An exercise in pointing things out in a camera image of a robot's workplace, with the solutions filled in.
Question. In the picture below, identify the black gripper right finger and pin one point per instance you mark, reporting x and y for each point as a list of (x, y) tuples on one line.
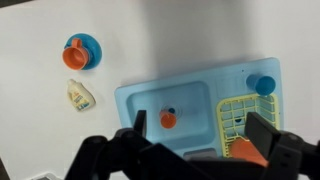
[(283, 153)]

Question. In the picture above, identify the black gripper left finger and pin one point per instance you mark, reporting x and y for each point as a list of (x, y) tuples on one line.
[(133, 156)]

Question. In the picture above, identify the small orange cup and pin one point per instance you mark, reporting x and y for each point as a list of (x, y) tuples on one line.
[(168, 120)]

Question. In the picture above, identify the small blue cup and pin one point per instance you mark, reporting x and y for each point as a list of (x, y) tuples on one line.
[(263, 85)]

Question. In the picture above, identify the blue toy sink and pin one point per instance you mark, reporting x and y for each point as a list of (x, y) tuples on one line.
[(193, 100)]

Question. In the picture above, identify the yellow toy dish rack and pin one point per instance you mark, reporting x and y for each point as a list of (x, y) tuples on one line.
[(230, 110)]

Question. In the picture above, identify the blue saucer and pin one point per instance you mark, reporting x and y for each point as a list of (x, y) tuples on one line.
[(95, 53)]

